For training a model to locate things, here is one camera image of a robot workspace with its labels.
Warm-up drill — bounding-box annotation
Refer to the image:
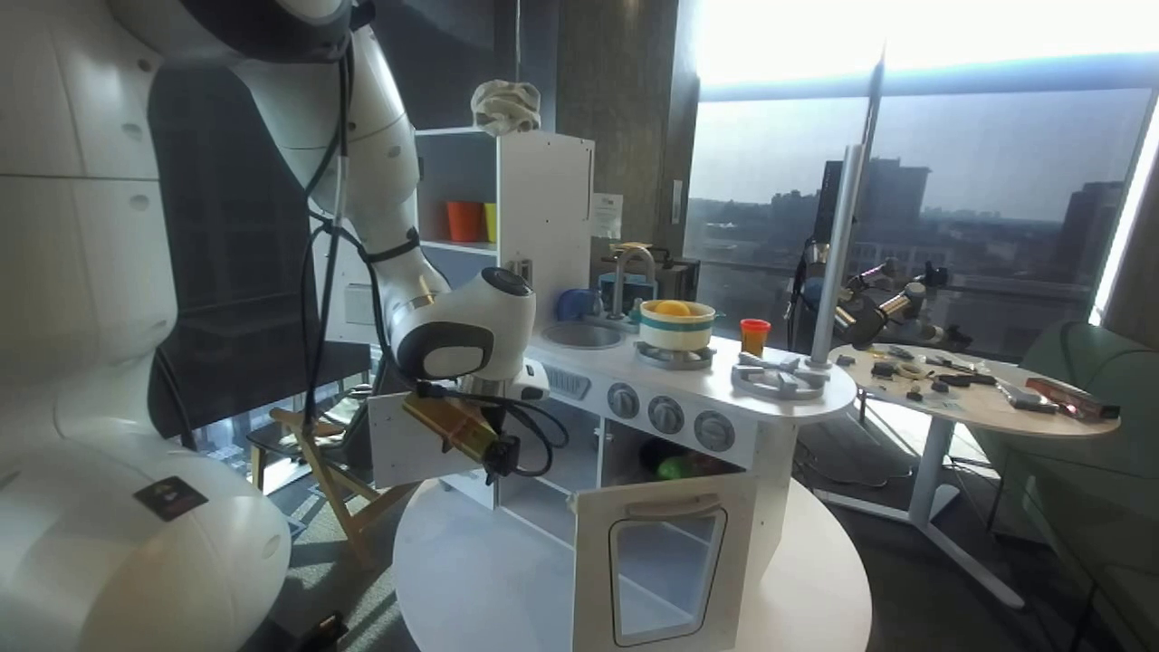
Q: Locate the red cup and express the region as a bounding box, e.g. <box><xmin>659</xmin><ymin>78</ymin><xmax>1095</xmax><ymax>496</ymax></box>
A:
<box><xmin>734</xmin><ymin>314</ymin><xmax>777</xmax><ymax>358</ymax></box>

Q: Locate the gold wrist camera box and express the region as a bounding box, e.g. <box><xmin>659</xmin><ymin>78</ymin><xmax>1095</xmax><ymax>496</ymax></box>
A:
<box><xmin>399</xmin><ymin>390</ymin><xmax>499</xmax><ymax>465</ymax></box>

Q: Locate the paper label on cabinet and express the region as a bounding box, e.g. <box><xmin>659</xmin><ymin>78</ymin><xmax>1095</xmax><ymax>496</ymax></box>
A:
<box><xmin>589</xmin><ymin>192</ymin><xmax>627</xmax><ymax>242</ymax></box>

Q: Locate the dark toy faucet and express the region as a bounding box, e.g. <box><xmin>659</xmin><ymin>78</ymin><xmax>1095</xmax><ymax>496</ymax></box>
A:
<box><xmin>609</xmin><ymin>241</ymin><xmax>668</xmax><ymax>308</ymax></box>

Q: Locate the crumpled white cloth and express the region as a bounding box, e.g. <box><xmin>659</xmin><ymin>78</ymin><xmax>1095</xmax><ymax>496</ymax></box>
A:
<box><xmin>468</xmin><ymin>78</ymin><xmax>544</xmax><ymax>135</ymax></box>

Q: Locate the grey toy stove burner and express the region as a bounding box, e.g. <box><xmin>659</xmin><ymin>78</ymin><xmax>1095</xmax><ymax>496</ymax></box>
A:
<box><xmin>632</xmin><ymin>340</ymin><xmax>717</xmax><ymax>375</ymax></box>

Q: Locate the round white table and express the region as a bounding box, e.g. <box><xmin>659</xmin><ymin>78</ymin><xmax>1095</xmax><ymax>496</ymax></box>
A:
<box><xmin>390</xmin><ymin>466</ymin><xmax>877</xmax><ymax>652</ymax></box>

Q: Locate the white vertical pole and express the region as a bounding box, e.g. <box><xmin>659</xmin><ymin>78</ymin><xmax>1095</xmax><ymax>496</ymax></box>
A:
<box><xmin>808</xmin><ymin>59</ymin><xmax>891</xmax><ymax>375</ymax></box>

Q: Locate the grey round oven knob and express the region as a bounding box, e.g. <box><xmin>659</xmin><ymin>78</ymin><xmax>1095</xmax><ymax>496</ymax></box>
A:
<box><xmin>692</xmin><ymin>410</ymin><xmax>738</xmax><ymax>455</ymax></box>
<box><xmin>650</xmin><ymin>395</ymin><xmax>688</xmax><ymax>439</ymax></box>
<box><xmin>609</xmin><ymin>379</ymin><xmax>646</xmax><ymax>423</ymax></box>

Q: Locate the orange cup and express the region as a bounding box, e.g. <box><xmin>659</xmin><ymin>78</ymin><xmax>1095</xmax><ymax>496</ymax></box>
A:
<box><xmin>445</xmin><ymin>199</ymin><xmax>490</xmax><ymax>245</ymax></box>

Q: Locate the black remote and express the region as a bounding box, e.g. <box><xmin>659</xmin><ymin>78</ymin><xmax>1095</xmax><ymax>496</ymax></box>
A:
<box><xmin>998</xmin><ymin>379</ymin><xmax>1060</xmax><ymax>416</ymax></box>

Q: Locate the white toy kitchen cabinet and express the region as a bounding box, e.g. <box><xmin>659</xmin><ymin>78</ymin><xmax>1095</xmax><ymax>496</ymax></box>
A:
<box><xmin>367</xmin><ymin>123</ymin><xmax>862</xmax><ymax>652</ymax></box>

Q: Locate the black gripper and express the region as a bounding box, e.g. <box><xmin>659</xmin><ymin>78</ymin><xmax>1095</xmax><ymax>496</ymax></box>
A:
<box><xmin>481</xmin><ymin>431</ymin><xmax>524</xmax><ymax>481</ymax></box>

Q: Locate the white oven door with window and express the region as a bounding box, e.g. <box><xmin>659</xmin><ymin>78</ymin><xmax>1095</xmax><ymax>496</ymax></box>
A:
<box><xmin>574</xmin><ymin>470</ymin><xmax>761</xmax><ymax>652</ymax></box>

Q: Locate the white side table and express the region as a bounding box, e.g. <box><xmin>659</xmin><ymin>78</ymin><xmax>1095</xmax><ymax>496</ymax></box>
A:
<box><xmin>828</xmin><ymin>340</ymin><xmax>1123</xmax><ymax>612</ymax></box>

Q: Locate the red-brown flat object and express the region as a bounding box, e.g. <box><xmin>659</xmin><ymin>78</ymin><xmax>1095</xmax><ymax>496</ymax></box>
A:
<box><xmin>1024</xmin><ymin>375</ymin><xmax>1107</xmax><ymax>423</ymax></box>

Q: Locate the green sofa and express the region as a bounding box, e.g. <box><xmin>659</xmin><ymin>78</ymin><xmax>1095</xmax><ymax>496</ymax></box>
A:
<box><xmin>973</xmin><ymin>318</ymin><xmax>1159</xmax><ymax>652</ymax></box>

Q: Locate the long dark tool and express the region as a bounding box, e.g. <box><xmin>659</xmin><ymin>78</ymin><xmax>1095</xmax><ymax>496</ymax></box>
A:
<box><xmin>934</xmin><ymin>371</ymin><xmax>999</xmax><ymax>395</ymax></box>

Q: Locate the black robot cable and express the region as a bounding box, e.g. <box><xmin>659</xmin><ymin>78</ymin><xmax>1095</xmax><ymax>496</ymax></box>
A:
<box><xmin>296</xmin><ymin>28</ymin><xmax>574</xmax><ymax>481</ymax></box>

